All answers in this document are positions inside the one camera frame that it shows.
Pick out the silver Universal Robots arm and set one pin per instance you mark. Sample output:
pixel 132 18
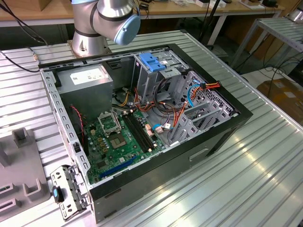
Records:
pixel 90 23

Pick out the metal disk bay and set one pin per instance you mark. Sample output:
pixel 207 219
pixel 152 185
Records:
pixel 189 125

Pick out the black RAM slot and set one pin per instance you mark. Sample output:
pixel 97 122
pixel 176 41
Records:
pixel 144 132
pixel 134 132
pixel 137 132
pixel 140 132

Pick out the metal optical drive cage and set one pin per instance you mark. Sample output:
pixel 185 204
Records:
pixel 146 80

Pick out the green motherboard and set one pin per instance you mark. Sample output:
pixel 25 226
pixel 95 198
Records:
pixel 129 151

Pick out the blue plastic drive latch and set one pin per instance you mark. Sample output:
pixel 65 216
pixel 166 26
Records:
pixel 149 61

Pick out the black open PC case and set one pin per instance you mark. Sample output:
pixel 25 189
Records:
pixel 154 175

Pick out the blue expansion slot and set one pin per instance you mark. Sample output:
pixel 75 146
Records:
pixel 118 167

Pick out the grey power supply unit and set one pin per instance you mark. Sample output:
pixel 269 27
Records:
pixel 85 99

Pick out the black chipset chip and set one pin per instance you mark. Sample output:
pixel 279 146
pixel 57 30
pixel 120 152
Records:
pixel 101 163

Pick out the black stand pole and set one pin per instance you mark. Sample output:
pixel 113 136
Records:
pixel 208 23

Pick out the black power adapter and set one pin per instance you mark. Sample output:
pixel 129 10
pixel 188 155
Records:
pixel 144 6

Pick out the flat cardboard box with label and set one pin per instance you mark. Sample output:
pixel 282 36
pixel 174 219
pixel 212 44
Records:
pixel 284 94

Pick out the grey parts rack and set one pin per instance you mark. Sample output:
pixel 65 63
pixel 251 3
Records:
pixel 21 165

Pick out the metal slat side table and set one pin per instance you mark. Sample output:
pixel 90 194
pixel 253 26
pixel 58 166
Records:
pixel 284 33

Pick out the metal slot retainer bracket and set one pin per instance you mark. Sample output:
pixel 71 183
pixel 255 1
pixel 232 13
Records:
pixel 67 182

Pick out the wooden desk white frame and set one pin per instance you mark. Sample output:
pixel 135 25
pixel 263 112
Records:
pixel 236 10

